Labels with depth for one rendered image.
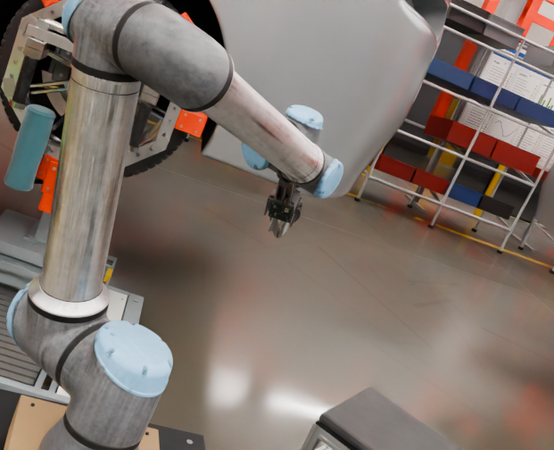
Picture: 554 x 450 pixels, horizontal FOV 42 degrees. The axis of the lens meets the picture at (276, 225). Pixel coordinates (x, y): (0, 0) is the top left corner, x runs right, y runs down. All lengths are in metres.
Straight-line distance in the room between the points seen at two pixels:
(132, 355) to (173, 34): 0.56
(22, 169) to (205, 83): 1.32
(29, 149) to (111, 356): 1.15
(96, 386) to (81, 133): 0.44
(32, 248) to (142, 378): 1.40
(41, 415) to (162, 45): 0.81
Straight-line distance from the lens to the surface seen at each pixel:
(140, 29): 1.09
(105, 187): 1.25
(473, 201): 7.15
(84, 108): 1.19
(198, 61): 1.08
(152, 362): 1.31
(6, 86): 2.43
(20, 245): 2.63
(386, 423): 2.20
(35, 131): 2.30
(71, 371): 1.36
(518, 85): 7.97
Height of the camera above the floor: 1.28
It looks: 15 degrees down
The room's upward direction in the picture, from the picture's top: 24 degrees clockwise
